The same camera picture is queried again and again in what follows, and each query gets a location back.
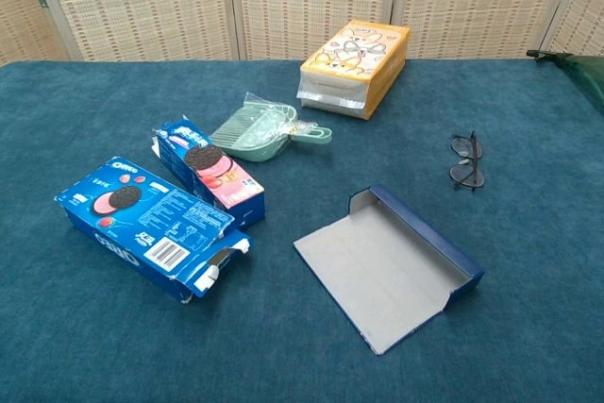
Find blue glasses case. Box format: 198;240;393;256
293;184;486;356

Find black eyeglasses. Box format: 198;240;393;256
448;130;486;193

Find blue pink Oreo box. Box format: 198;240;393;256
151;114;266;229

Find torn blue Oreo box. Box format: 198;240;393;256
54;156;256;305

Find green dustpan brush set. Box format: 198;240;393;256
210;92;333;163

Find orange corgi tissue pack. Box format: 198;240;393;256
296;18;411;121

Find teal table cloth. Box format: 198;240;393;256
0;59;604;403

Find green spray bottle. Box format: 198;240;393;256
526;48;604;116

